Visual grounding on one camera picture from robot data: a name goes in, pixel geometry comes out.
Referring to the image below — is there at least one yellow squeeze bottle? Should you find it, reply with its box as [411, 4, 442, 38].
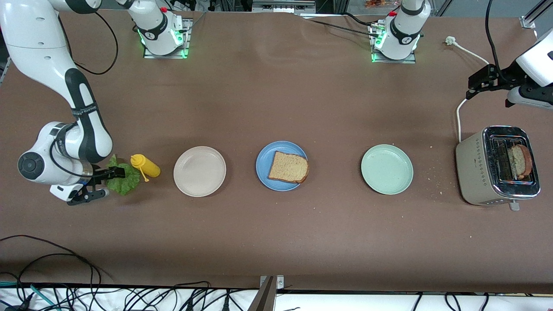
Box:
[130, 154, 161, 182]

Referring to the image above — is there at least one green lettuce leaf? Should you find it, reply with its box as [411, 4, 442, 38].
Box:
[105, 154, 142, 196]

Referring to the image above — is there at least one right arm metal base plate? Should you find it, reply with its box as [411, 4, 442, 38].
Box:
[143, 18, 191, 59]

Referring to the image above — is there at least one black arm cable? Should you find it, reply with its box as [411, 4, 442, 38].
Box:
[484, 0, 505, 75]
[71, 12, 119, 76]

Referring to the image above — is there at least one beige chrome toaster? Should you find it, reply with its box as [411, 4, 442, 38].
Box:
[456, 125, 541, 211]

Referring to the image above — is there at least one teal cable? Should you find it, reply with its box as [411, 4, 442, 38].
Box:
[0, 281, 59, 311]

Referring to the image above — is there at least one blue round plate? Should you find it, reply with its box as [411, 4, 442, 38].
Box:
[256, 141, 309, 191]

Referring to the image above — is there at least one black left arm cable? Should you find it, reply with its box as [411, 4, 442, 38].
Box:
[484, 0, 505, 75]

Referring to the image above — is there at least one aluminium frame profile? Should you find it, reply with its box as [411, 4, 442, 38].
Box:
[520, 0, 553, 30]

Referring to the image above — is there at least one light green round plate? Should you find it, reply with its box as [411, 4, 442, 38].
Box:
[361, 144, 414, 195]

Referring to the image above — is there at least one black floor cable loop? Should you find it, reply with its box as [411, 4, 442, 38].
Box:
[16, 253, 96, 301]
[0, 235, 114, 281]

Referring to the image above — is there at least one aluminium camera post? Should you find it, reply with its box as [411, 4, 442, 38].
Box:
[247, 276, 277, 311]

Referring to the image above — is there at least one white toaster power cord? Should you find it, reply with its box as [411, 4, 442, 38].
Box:
[445, 36, 491, 143]

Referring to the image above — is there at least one silver metal box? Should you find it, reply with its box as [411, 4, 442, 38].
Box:
[252, 0, 316, 13]

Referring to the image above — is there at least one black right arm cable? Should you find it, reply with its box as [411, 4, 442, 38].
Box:
[71, 12, 119, 76]

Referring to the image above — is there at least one brown bread slice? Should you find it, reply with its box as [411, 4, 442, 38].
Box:
[508, 144, 535, 180]
[268, 151, 310, 184]

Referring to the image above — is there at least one black base power cable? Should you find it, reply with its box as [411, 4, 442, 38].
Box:
[302, 17, 381, 38]

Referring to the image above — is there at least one beige round plate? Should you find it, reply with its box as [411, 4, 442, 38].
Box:
[173, 146, 227, 197]

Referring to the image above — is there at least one small metal bracket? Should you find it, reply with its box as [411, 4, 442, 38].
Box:
[259, 275, 285, 291]

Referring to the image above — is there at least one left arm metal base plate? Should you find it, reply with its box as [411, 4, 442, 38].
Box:
[369, 24, 417, 64]

